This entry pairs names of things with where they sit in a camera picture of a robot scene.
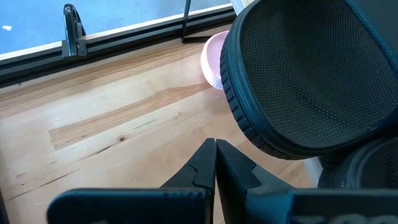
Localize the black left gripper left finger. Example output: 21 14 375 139
46 138 217 224

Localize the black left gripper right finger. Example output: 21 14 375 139
216 139 398 224

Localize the pink slide sandal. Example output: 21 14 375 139
200 30 230 91

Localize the black metal table frame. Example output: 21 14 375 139
0 4 237 90

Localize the black metal frame bracket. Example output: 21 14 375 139
62 3 88 59

